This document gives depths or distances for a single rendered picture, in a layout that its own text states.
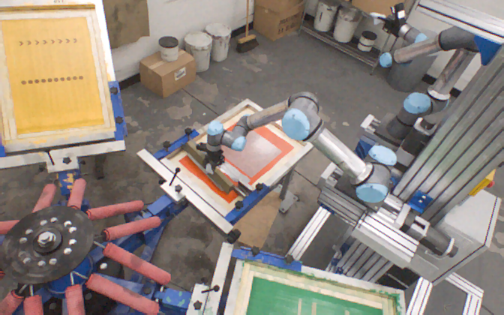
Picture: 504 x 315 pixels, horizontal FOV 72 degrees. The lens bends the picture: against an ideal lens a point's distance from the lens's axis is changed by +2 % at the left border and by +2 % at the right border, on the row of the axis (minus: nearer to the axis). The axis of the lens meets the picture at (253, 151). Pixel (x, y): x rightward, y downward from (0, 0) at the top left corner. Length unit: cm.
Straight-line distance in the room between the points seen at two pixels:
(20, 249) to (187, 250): 153
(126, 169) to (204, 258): 109
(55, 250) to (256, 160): 115
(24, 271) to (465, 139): 168
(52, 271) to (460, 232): 168
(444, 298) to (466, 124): 166
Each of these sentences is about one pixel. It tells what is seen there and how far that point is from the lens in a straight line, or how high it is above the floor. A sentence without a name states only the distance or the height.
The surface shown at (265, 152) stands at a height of 95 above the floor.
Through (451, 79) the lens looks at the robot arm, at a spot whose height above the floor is 161.
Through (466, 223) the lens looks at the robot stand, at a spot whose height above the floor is 123.
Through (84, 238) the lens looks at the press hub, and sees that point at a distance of 142.
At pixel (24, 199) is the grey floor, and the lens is 331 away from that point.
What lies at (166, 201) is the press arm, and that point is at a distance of 177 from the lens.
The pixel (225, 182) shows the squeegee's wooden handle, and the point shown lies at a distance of 181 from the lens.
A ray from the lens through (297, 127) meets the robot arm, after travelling 133.
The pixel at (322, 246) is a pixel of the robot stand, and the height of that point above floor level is 21.
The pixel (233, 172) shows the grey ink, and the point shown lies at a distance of 198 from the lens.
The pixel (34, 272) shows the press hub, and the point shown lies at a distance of 142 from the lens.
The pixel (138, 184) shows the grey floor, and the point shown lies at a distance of 314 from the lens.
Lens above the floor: 252
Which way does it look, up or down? 48 degrees down
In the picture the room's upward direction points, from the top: 11 degrees clockwise
